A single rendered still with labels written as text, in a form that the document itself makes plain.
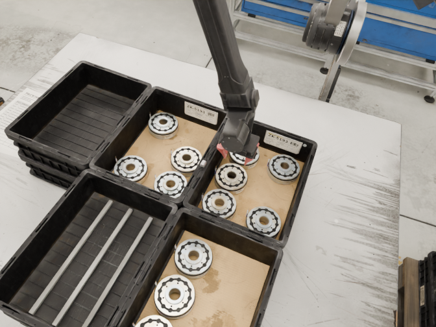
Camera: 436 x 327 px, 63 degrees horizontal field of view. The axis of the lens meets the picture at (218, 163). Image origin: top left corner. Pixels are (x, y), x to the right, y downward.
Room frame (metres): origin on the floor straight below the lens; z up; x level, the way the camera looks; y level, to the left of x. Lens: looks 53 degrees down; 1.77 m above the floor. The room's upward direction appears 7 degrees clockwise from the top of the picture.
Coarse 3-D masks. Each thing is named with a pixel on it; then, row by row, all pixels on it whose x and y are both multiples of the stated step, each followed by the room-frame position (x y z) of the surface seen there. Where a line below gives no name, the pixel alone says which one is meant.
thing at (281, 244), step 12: (288, 132) 0.80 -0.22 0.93; (216, 144) 0.71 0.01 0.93; (312, 144) 0.77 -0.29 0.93; (312, 156) 0.71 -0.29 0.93; (204, 168) 0.62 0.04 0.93; (192, 192) 0.53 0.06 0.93; (300, 192) 0.58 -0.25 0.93; (216, 216) 0.46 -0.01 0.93; (240, 228) 0.44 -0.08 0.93; (288, 228) 0.45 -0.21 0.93; (276, 240) 0.42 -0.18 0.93
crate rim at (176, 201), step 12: (180, 96) 0.91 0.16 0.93; (216, 108) 0.87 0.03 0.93; (120, 132) 0.71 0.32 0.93; (216, 132) 0.76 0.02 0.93; (108, 144) 0.66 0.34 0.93; (96, 156) 0.61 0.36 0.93; (96, 168) 0.57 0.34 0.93; (120, 180) 0.54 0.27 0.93; (192, 180) 0.57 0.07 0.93; (156, 192) 0.51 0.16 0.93; (180, 204) 0.49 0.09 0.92
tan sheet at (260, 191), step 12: (264, 156) 0.77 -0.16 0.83; (252, 168) 0.71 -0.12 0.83; (264, 168) 0.72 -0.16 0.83; (300, 168) 0.74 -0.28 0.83; (252, 180) 0.66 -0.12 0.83; (264, 180) 0.67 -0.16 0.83; (252, 192) 0.62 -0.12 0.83; (264, 192) 0.63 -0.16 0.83; (276, 192) 0.63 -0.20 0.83; (288, 192) 0.64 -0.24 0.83; (216, 204) 0.56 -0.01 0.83; (240, 204) 0.57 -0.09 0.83; (252, 204) 0.57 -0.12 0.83; (264, 204) 0.58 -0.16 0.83; (276, 204) 0.59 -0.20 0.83; (288, 204) 0.59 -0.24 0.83; (240, 216) 0.53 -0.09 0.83
